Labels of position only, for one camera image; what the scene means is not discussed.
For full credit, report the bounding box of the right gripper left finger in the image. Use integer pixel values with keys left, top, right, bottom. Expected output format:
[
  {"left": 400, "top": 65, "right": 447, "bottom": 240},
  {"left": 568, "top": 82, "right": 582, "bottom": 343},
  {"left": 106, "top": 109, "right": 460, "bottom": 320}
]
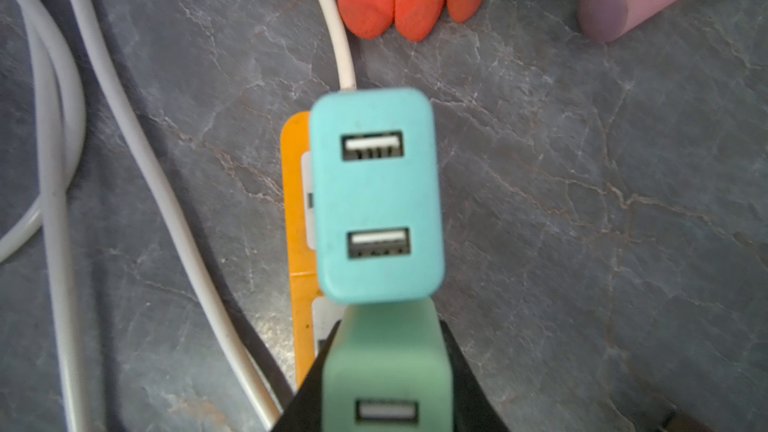
[{"left": 271, "top": 321, "right": 340, "bottom": 432}]

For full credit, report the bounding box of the teal plug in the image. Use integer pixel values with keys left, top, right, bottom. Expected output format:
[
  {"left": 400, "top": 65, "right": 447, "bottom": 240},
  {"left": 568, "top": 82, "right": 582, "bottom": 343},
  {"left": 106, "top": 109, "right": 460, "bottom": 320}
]
[{"left": 309, "top": 88, "right": 445, "bottom": 304}]

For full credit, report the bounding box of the green plug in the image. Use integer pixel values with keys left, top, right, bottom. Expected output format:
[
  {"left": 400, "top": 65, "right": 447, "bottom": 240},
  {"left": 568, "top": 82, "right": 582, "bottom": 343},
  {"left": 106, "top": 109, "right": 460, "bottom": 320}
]
[{"left": 321, "top": 298, "right": 454, "bottom": 431}]

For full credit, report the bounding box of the white tangled cables left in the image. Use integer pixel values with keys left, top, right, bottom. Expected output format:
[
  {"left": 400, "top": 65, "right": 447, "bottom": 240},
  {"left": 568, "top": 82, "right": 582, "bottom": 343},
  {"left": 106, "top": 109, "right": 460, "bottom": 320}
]
[{"left": 0, "top": 0, "right": 359, "bottom": 432}]

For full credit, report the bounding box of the orange power strip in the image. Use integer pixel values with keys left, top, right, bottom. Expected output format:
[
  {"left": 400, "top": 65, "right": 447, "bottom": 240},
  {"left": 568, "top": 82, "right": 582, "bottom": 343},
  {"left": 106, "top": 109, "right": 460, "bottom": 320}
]
[{"left": 280, "top": 112, "right": 345, "bottom": 385}]

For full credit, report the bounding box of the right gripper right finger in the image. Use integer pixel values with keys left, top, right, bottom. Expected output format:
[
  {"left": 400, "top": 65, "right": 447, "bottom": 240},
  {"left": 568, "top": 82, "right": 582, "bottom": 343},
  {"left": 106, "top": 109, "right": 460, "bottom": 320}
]
[{"left": 440, "top": 320, "right": 510, "bottom": 432}]

